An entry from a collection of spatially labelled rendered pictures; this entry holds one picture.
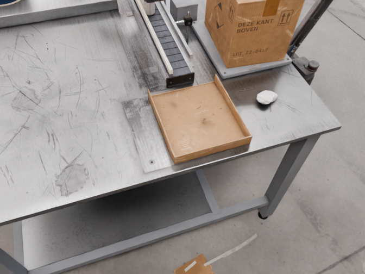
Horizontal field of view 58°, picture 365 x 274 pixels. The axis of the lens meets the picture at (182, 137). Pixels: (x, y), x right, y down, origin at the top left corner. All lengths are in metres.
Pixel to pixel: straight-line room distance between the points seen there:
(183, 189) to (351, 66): 1.82
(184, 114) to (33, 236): 0.92
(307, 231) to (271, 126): 0.92
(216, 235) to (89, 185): 0.97
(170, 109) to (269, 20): 0.45
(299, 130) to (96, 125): 0.68
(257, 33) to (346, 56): 1.86
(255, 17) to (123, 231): 1.06
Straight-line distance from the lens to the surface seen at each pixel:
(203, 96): 1.19
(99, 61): 1.35
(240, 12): 1.15
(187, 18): 1.31
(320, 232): 1.97
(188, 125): 1.10
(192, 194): 1.64
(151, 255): 1.76
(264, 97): 1.19
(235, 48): 1.23
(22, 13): 1.61
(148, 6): 1.46
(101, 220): 1.62
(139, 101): 1.17
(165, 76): 1.19
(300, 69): 2.29
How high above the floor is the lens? 1.69
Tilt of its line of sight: 53 degrees down
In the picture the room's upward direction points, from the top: 3 degrees clockwise
